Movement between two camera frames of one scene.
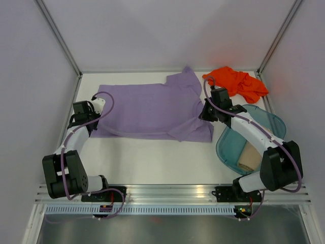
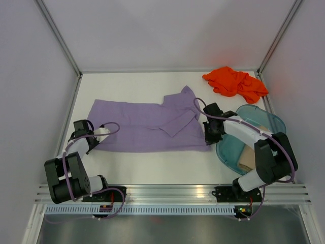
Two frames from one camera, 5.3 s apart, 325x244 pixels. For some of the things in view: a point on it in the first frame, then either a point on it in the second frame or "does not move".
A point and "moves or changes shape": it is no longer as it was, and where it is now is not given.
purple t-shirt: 168,111 moves or changes shape
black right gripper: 204,116 to 209,139
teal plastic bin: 230,142 does not move
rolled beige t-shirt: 250,158 does not move
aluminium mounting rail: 184,193 does not move
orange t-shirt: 240,83 does not move
